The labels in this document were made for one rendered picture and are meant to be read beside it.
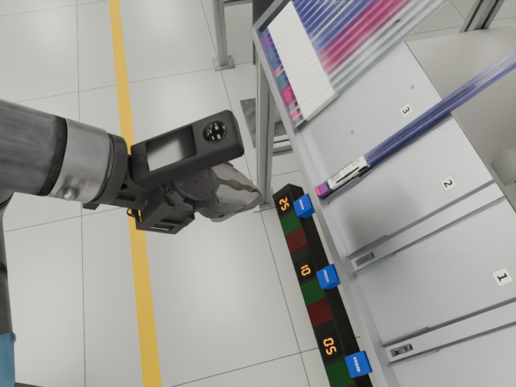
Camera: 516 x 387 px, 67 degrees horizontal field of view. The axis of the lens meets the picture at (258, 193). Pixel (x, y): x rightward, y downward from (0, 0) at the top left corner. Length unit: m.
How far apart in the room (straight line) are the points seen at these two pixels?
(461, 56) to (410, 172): 0.53
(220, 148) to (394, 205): 0.23
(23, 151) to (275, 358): 0.98
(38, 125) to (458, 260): 0.42
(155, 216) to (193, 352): 0.82
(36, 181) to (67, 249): 1.07
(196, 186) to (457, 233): 0.28
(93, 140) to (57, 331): 1.02
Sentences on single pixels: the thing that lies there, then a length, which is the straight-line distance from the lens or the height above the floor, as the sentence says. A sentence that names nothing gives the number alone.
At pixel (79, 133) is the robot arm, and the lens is 0.38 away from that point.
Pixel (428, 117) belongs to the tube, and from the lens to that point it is 0.50.
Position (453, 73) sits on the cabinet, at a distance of 0.95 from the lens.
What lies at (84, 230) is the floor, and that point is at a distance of 1.45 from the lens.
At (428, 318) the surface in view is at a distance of 0.48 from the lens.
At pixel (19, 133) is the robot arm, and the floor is 0.96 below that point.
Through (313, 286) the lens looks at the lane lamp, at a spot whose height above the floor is 0.66.
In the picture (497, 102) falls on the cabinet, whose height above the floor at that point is 0.62.
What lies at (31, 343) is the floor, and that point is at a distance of 1.38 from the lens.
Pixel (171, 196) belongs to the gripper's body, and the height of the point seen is 0.85.
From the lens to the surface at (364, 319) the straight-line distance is 0.50.
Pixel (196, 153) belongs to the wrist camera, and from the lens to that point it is 0.38.
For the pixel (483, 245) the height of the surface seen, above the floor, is 0.83.
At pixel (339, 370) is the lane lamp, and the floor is 0.66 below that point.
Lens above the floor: 1.20
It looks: 60 degrees down
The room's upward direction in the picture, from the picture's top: straight up
